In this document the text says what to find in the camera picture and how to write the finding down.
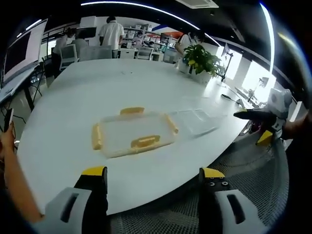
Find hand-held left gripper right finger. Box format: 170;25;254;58
197;167;269;234

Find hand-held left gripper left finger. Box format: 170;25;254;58
40;166;112;234

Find clear lid with yellow clips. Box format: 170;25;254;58
91;106;179;158

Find grey mesh office chair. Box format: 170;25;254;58
109;135;291;234

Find clear plastic container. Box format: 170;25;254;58
169;109;229;140

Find ceiling light strip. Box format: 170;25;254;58
80;1;220;46
259;2;276;74

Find green potted plant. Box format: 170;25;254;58
177;43;227;83

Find black phone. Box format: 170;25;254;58
3;108;15;133

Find ceiling air vent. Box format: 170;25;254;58
175;0;219;10

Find white office chair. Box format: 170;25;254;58
120;47;136;59
79;45;113;61
137;46;155;60
59;45;80;69

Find side table with black legs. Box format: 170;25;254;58
0;67;43;112

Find black cable on table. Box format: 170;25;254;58
221;93;245;105

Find large wall screen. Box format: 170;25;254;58
1;19;49;85

